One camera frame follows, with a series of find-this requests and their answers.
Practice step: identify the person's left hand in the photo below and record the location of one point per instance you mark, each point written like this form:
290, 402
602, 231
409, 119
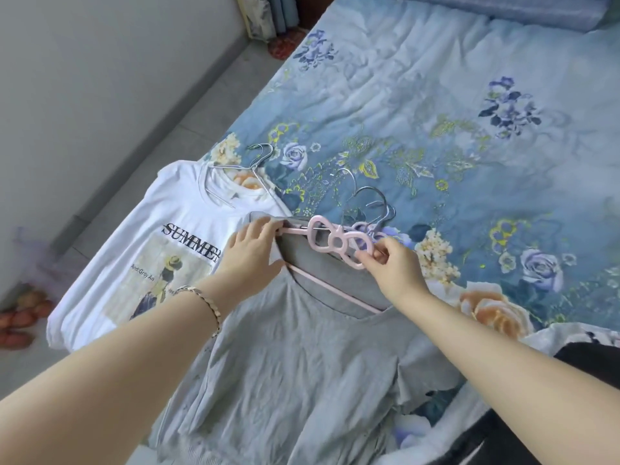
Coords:
252, 263

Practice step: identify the person's right hand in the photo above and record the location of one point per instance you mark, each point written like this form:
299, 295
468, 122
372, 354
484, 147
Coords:
397, 276

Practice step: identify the pink bow hanger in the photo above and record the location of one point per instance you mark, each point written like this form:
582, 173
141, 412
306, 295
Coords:
361, 226
295, 231

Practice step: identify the grey t-shirt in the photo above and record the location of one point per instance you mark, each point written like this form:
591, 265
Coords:
300, 372

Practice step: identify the white t-shirt photo print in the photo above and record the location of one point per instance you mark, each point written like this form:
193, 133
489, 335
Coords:
121, 246

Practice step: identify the white knit cardigan black trim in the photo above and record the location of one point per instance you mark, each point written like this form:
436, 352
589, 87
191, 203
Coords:
542, 339

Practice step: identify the person's left forearm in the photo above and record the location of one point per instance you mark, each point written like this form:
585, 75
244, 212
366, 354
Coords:
97, 382

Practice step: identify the person's right forearm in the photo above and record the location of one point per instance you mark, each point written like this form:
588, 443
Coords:
508, 377

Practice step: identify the blue floral bed quilt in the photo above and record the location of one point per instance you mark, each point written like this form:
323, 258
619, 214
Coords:
436, 164

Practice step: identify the red round mat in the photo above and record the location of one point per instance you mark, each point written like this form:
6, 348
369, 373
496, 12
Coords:
286, 45

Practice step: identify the orange slippers on floor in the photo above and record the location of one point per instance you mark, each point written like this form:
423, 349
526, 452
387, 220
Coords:
19, 317

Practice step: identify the blue floral curtain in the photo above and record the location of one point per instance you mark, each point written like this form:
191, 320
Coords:
256, 16

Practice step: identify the dark wooden nightstand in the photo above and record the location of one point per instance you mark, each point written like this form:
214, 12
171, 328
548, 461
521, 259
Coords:
315, 7

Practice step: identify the pale blue folded blanket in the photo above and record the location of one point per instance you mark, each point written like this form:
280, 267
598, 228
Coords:
533, 12

